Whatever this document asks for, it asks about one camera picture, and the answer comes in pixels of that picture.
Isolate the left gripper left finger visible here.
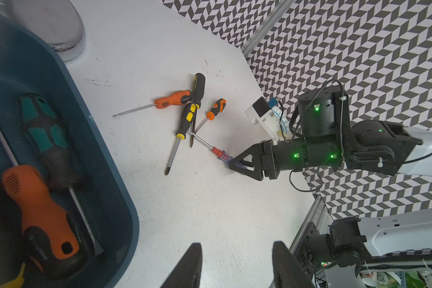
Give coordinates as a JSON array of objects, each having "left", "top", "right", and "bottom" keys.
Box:
[{"left": 161, "top": 242, "right": 203, "bottom": 288}]

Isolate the orange black short screwdriver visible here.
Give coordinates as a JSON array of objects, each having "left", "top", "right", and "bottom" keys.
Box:
[{"left": 193, "top": 98, "right": 227, "bottom": 133}]

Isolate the aluminium front rail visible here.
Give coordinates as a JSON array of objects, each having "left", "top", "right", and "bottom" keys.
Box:
[{"left": 270, "top": 197, "right": 331, "bottom": 288}]

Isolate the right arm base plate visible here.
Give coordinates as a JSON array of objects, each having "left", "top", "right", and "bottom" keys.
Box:
[{"left": 292, "top": 222, "right": 334, "bottom": 278}]

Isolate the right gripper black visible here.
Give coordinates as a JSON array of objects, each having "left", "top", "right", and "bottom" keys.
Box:
[{"left": 229, "top": 138, "right": 343, "bottom": 181}]

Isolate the green black handle screwdriver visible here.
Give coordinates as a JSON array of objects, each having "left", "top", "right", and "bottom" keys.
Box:
[{"left": 19, "top": 93, "right": 104, "bottom": 256}]

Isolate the small orange handle screwdriver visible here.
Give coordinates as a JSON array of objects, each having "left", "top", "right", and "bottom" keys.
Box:
[{"left": 112, "top": 90, "right": 192, "bottom": 118}]

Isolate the patterned ceramic bowl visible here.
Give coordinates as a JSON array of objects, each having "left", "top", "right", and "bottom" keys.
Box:
[{"left": 272, "top": 107, "right": 292, "bottom": 140}]

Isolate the yellow handle screwdriver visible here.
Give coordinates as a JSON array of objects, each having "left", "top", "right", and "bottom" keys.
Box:
[{"left": 0, "top": 263, "right": 26, "bottom": 288}]

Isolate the black yellow long screwdriver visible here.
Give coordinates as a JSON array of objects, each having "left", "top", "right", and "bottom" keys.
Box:
[{"left": 192, "top": 73, "right": 206, "bottom": 133}]

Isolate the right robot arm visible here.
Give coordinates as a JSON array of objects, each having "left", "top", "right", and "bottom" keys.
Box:
[{"left": 229, "top": 80, "right": 432, "bottom": 269}]

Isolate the chrome glass holder stand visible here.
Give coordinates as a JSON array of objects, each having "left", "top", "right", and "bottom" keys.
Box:
[{"left": 11, "top": 0, "right": 86, "bottom": 62}]

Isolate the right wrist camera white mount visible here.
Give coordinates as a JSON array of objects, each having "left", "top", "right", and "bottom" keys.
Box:
[{"left": 245, "top": 97, "right": 287, "bottom": 144}]

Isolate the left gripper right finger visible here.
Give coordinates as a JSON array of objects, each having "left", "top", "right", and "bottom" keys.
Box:
[{"left": 272, "top": 241, "right": 314, "bottom": 288}]

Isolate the black yellow phillips screwdriver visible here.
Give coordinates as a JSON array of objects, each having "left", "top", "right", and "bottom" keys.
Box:
[{"left": 165, "top": 102, "right": 198, "bottom": 175}]

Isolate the teal plastic storage box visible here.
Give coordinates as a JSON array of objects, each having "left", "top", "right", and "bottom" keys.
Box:
[{"left": 0, "top": 16, "right": 139, "bottom": 288}]

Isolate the blue transparent handle screwdriver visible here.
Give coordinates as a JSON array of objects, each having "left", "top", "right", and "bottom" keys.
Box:
[{"left": 187, "top": 130, "right": 254, "bottom": 172}]

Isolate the orange black large screwdriver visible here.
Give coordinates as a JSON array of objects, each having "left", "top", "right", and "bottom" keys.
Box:
[{"left": 0, "top": 129, "right": 87, "bottom": 279}]

